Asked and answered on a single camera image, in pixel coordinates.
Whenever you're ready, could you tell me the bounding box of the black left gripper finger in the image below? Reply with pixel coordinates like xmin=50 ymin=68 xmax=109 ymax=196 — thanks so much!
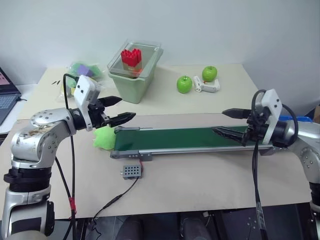
xmin=98 ymin=95 xmax=124 ymax=108
xmin=108 ymin=112 xmax=137 ymax=128

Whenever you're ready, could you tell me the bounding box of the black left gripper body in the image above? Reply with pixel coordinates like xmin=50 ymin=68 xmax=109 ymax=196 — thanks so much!
xmin=86 ymin=99 xmax=111 ymax=129

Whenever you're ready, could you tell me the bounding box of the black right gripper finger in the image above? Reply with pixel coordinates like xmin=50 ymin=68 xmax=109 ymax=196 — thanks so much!
xmin=211 ymin=126 xmax=248 ymax=144
xmin=221 ymin=107 xmax=252 ymax=119

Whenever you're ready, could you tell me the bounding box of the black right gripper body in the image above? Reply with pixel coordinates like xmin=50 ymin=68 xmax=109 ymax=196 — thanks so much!
xmin=241 ymin=109 xmax=270 ymax=148

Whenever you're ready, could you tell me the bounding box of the green conveyor belt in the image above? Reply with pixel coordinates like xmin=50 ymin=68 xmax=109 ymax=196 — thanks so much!
xmin=109 ymin=124 xmax=276 ymax=162

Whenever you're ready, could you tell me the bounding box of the pale green plastic bin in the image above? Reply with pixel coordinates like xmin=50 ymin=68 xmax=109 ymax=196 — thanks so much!
xmin=108 ymin=47 xmax=165 ymax=105

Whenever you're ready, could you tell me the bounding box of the light green plush toy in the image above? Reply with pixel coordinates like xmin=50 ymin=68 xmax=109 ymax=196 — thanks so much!
xmin=92 ymin=125 xmax=118 ymax=151

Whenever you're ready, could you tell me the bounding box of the clear bag of foam toys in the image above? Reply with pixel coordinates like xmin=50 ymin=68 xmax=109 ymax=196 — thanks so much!
xmin=56 ymin=60 xmax=107 ymax=102

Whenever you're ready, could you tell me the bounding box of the blue plastic crate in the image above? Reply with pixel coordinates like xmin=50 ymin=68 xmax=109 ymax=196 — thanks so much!
xmin=279 ymin=114 xmax=315 ymax=123

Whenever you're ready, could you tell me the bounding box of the red toy brick block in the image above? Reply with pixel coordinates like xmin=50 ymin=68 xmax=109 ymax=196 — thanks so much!
xmin=120 ymin=48 xmax=144 ymax=68

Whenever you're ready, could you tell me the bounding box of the green apple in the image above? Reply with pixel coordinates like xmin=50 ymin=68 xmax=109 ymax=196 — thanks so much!
xmin=201 ymin=65 xmax=218 ymax=83
xmin=176 ymin=75 xmax=194 ymax=94

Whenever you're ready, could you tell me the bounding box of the grey perforated control box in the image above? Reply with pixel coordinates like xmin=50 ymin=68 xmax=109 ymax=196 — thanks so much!
xmin=119 ymin=164 xmax=142 ymax=180

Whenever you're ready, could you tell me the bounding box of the clear plastic lid box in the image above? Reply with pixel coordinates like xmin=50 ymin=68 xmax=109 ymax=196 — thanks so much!
xmin=106 ymin=38 xmax=163 ymax=80

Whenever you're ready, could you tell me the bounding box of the beige table cover board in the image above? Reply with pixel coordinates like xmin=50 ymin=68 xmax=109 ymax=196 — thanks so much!
xmin=0 ymin=63 xmax=311 ymax=221

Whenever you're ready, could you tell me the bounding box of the dark laptop computer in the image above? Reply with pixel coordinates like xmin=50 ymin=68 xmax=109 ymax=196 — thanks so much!
xmin=0 ymin=66 xmax=23 ymax=126

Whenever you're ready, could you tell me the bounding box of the dark rounded shape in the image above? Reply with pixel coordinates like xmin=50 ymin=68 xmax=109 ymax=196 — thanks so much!
xmin=179 ymin=217 xmax=209 ymax=240
xmin=121 ymin=216 xmax=149 ymax=240

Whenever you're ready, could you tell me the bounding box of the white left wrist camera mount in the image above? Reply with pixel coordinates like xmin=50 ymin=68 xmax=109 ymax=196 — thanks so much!
xmin=73 ymin=74 xmax=101 ymax=133

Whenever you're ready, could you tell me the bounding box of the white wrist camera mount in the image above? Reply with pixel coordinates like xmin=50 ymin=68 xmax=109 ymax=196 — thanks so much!
xmin=259 ymin=89 xmax=284 ymax=146
xmin=73 ymin=74 xmax=101 ymax=133

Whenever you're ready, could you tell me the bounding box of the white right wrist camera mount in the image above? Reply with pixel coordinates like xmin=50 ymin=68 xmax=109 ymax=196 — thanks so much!
xmin=259 ymin=89 xmax=284 ymax=146

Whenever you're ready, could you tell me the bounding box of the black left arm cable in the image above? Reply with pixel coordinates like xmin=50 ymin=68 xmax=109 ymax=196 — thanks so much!
xmin=53 ymin=73 xmax=78 ymax=240

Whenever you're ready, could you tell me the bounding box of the thin black control box cable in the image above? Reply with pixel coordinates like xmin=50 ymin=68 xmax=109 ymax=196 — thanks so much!
xmin=92 ymin=159 xmax=146 ymax=237

